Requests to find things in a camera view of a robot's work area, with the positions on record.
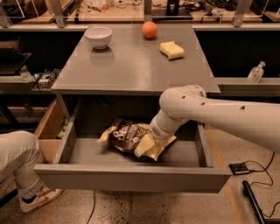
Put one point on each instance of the white ceramic bowl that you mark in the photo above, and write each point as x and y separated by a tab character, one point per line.
99	36

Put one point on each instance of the grey side shelf right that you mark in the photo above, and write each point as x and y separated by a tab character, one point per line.
266	87

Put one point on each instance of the wooden open box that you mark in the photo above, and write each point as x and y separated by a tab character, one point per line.
48	129

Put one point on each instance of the green snack packet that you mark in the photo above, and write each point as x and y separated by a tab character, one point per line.
63	129

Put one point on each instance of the black pole on floor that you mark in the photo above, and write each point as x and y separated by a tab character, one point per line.
253	202

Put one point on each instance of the clear sanitizer bottle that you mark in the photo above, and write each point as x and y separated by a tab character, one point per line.
256	72

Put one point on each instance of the grey open top drawer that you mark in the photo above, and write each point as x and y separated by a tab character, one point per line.
83	163

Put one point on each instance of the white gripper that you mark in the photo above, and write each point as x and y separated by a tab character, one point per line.
159	130

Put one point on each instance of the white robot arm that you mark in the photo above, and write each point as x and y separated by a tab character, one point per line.
256	122

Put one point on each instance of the brown chip bag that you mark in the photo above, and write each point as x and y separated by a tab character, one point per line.
125	135

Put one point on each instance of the black patterned box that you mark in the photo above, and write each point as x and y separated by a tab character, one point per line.
46	79

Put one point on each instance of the white red sneaker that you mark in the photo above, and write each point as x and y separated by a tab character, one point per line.
44	196

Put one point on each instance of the grey cabinet counter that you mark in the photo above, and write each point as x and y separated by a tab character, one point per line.
126	78

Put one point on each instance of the yellow sponge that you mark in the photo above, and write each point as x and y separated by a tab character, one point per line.
172	50

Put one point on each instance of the orange fruit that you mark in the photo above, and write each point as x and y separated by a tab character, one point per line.
149	29

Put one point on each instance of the person leg beige trousers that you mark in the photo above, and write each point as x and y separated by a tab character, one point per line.
19	153

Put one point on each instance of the black floor power box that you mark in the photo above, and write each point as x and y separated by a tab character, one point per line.
239	169

